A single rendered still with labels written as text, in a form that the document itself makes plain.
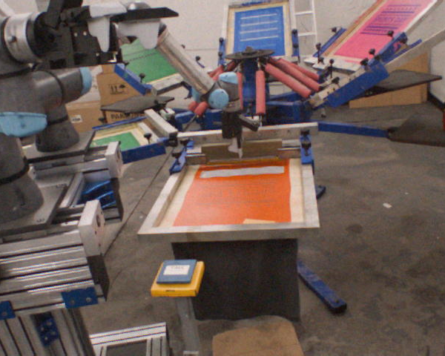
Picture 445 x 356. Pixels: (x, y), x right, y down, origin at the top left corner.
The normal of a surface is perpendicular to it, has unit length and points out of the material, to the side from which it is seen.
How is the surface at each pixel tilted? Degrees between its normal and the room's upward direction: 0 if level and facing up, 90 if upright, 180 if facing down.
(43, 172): 90
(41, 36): 90
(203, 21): 90
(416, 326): 0
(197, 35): 90
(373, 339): 0
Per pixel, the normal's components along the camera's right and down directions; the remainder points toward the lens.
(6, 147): 0.93, 0.02
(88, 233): 0.11, 0.40
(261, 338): -0.13, -0.91
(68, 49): -0.34, 0.30
